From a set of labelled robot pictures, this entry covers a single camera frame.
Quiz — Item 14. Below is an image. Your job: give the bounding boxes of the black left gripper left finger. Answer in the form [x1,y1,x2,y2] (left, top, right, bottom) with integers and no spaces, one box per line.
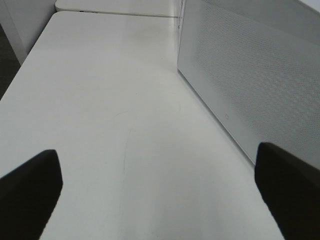
[0,149,63,240]

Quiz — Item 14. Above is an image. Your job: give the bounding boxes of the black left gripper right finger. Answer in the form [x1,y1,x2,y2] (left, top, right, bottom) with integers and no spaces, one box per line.
[254,142,320,240]

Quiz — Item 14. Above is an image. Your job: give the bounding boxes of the white microwave door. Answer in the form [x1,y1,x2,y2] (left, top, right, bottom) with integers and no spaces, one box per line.
[176,0,320,166]

